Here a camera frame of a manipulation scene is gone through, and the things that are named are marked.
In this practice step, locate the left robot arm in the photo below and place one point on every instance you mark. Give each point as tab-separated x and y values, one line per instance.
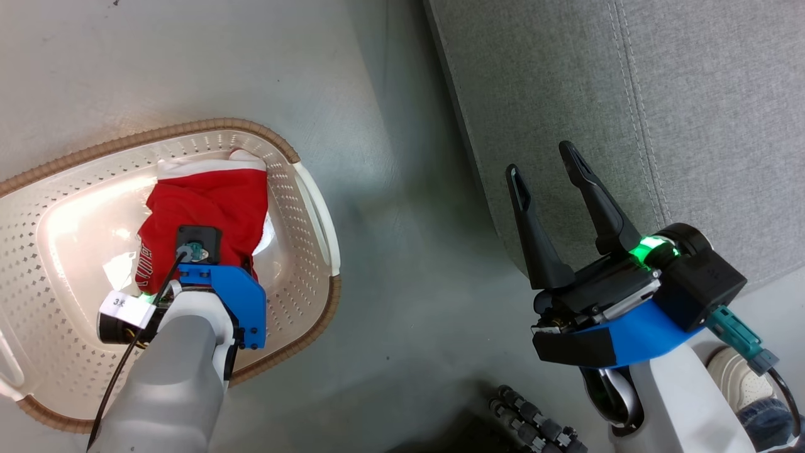
170	377

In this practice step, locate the red and white garment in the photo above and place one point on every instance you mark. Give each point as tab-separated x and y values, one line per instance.
207	201

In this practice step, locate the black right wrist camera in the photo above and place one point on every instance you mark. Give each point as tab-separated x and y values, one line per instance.
704	283

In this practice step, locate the blue jeans leg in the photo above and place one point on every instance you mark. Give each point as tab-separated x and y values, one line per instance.
764	425

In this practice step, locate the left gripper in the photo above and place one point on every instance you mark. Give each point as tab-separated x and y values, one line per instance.
248	308

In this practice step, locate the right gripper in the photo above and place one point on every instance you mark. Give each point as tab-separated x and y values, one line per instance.
604	302

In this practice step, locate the white sneaker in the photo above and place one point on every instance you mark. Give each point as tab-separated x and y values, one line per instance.
739	377

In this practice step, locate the white perforated laundry basket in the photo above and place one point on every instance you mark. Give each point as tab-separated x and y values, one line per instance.
75	189

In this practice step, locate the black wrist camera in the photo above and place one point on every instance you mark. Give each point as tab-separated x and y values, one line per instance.
704	283
209	236

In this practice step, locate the black tripod legs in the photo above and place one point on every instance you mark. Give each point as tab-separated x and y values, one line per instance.
541	421

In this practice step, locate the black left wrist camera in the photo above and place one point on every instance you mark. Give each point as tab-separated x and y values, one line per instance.
209	236

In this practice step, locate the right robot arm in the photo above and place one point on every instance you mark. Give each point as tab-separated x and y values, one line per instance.
673	402

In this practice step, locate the white cloth garment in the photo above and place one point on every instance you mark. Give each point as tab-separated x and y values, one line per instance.
207	165

